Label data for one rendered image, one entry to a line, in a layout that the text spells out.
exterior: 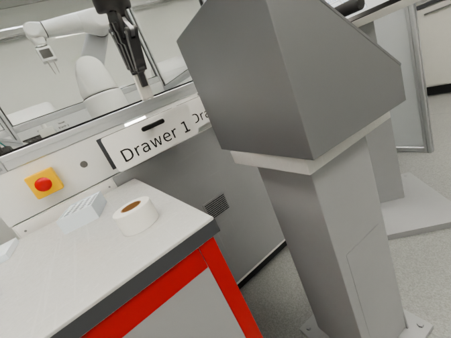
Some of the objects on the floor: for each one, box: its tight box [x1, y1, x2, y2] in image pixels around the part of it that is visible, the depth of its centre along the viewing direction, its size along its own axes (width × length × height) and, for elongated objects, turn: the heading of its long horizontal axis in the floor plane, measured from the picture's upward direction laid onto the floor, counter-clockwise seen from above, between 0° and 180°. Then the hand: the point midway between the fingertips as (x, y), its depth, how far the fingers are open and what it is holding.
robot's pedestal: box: [230, 111, 434, 338], centre depth 73 cm, size 30×30×76 cm
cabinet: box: [12, 125, 287, 289], centre depth 145 cm, size 95×103×80 cm
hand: (143, 86), depth 63 cm, fingers closed
